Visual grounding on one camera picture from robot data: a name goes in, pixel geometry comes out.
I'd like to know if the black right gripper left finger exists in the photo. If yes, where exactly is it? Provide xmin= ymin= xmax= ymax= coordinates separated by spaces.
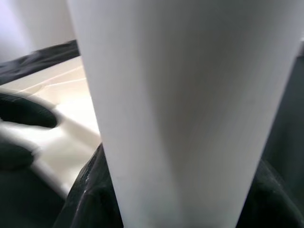
xmin=53 ymin=144 xmax=126 ymax=228

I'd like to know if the black table cloth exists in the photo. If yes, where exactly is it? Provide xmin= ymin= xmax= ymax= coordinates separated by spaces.
xmin=0 ymin=39 xmax=304 ymax=228

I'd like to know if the white plastic table leg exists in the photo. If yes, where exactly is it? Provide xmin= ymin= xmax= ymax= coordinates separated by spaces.
xmin=66 ymin=0 xmax=302 ymax=228

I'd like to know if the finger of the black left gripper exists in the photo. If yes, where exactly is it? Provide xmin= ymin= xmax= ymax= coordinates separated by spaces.
xmin=0 ymin=92 xmax=58 ymax=129
xmin=0 ymin=136 xmax=37 ymax=170

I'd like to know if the white plastic table top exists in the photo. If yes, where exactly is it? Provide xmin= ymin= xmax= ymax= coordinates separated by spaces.
xmin=0 ymin=56 xmax=103 ymax=198

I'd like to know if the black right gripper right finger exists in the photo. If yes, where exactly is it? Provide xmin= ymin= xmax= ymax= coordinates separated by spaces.
xmin=235 ymin=159 xmax=304 ymax=228

